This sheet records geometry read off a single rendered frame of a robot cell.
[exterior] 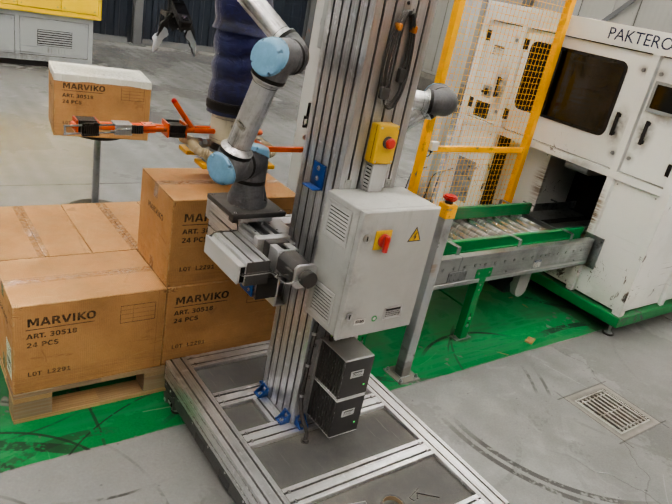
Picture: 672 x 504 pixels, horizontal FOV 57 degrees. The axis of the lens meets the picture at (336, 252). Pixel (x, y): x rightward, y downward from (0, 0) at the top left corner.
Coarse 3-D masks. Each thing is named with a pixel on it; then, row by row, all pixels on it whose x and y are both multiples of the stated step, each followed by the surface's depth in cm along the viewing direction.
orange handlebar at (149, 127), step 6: (102, 126) 239; (108, 126) 241; (114, 126) 242; (144, 126) 248; (150, 126) 249; (156, 126) 251; (162, 126) 256; (198, 126) 265; (204, 126) 267; (210, 126) 268; (144, 132) 249; (150, 132) 250; (192, 132) 260; (198, 132) 262; (204, 132) 263; (210, 132) 264; (258, 132) 277; (270, 150) 256; (276, 150) 258; (282, 150) 259; (288, 150) 261; (294, 150) 262; (300, 150) 264
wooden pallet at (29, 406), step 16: (160, 368) 280; (80, 384) 259; (112, 384) 280; (128, 384) 283; (144, 384) 278; (160, 384) 284; (16, 400) 246; (32, 400) 250; (48, 400) 254; (64, 400) 265; (80, 400) 267; (96, 400) 269; (112, 400) 272; (16, 416) 249; (32, 416) 253; (48, 416) 257
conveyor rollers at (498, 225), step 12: (504, 216) 459; (516, 216) 462; (456, 228) 414; (468, 228) 417; (480, 228) 421; (492, 228) 424; (504, 228) 428; (516, 228) 432; (528, 228) 443; (540, 228) 446
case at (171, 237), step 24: (144, 168) 277; (168, 168) 283; (192, 168) 290; (144, 192) 278; (168, 192) 255; (192, 192) 261; (216, 192) 266; (288, 192) 285; (144, 216) 280; (168, 216) 255; (192, 216) 256; (144, 240) 283; (168, 240) 257; (192, 240) 261; (168, 264) 260; (192, 264) 266; (216, 264) 273
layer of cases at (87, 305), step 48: (0, 240) 274; (48, 240) 283; (96, 240) 292; (0, 288) 248; (48, 288) 246; (96, 288) 253; (144, 288) 260; (192, 288) 271; (240, 288) 286; (0, 336) 260; (48, 336) 242; (96, 336) 254; (144, 336) 268; (192, 336) 283; (240, 336) 299; (48, 384) 251
